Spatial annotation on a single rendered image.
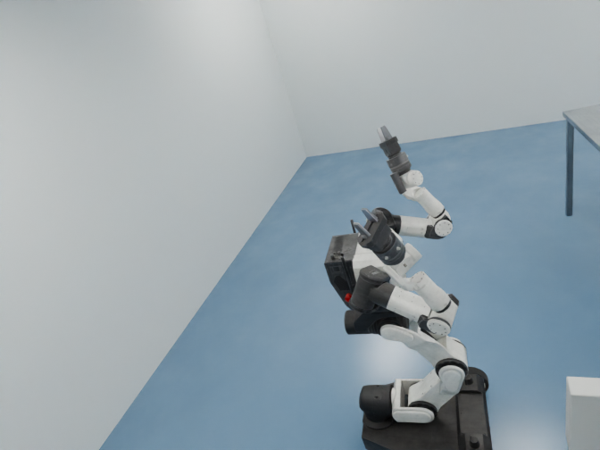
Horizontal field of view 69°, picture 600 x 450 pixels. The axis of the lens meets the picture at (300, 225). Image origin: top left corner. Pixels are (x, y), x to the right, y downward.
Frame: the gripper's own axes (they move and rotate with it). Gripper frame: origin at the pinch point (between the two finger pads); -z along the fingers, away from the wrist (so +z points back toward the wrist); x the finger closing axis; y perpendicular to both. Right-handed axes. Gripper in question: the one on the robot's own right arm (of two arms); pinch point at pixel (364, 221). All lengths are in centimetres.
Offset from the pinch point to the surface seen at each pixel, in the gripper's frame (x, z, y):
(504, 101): 350, 261, -168
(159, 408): -108, 102, -203
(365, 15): 349, 102, -278
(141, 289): -45, 57, -245
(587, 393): -15, 47, 52
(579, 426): -21, 58, 50
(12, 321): -98, -13, -201
